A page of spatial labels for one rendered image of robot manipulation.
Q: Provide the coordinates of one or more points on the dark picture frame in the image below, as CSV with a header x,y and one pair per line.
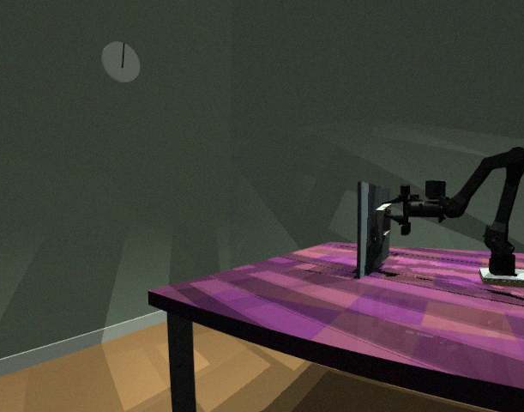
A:
x,y
383,224

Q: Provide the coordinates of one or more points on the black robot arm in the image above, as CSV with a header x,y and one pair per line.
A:
x,y
502,261

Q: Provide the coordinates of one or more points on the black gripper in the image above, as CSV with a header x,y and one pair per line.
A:
x,y
410,208

